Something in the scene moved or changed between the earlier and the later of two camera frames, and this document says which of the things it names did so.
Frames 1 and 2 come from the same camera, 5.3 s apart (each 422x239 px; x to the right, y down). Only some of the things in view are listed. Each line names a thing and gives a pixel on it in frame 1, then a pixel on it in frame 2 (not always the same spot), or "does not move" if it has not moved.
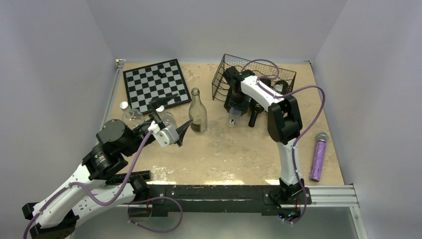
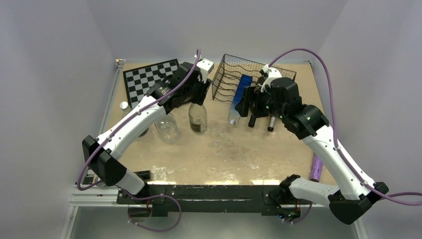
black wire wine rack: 279,80 does not move
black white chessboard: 145,83 does not move
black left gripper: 156,102 to 203,88
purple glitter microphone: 318,165 does not move
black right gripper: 229,102 to 250,95
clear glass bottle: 198,113 does not move
